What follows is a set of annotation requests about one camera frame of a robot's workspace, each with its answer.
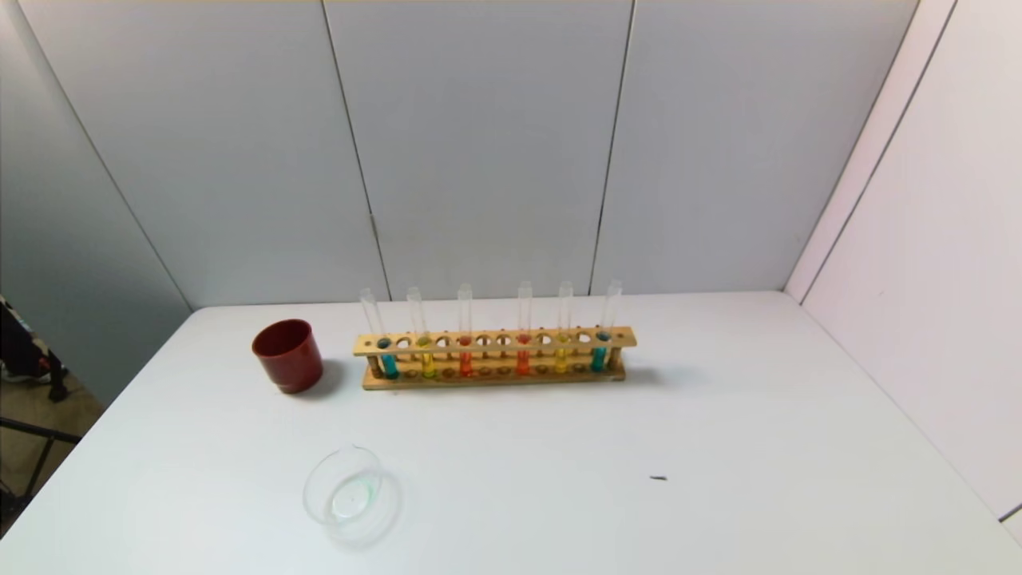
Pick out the wooden test tube rack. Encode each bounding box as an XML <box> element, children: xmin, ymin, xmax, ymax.
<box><xmin>353</xmin><ymin>326</ymin><xmax>638</xmax><ymax>391</ymax></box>

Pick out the test tube with yellow pigment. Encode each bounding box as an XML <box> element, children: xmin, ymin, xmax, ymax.
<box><xmin>555</xmin><ymin>280</ymin><xmax>573</xmax><ymax>375</ymax></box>
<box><xmin>406</xmin><ymin>287</ymin><xmax>438</xmax><ymax>379</ymax></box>

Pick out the test tube with blue pigment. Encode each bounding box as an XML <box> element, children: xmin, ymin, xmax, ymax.
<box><xmin>591</xmin><ymin>280</ymin><xmax>623</xmax><ymax>373</ymax></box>
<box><xmin>359</xmin><ymin>288</ymin><xmax>399</xmax><ymax>380</ymax></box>

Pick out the test tube with red pigment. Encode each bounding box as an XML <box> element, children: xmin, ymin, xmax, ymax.
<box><xmin>517</xmin><ymin>280</ymin><xmax>533</xmax><ymax>376</ymax></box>
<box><xmin>458</xmin><ymin>283</ymin><xmax>474</xmax><ymax>378</ymax></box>

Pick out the black metal frame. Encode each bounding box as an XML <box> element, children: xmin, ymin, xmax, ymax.
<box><xmin>0</xmin><ymin>415</ymin><xmax>82</xmax><ymax>516</ymax></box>

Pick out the clear glass petri dish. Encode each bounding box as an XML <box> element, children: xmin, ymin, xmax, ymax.
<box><xmin>303</xmin><ymin>446</ymin><xmax>402</xmax><ymax>549</ymax></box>

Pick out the dark red plastic cup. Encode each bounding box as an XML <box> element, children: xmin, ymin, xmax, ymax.
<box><xmin>252</xmin><ymin>319</ymin><xmax>324</xmax><ymax>395</ymax></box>

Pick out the dark background clutter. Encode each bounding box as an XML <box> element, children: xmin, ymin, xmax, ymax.
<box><xmin>0</xmin><ymin>295</ymin><xmax>69</xmax><ymax>402</ymax></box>

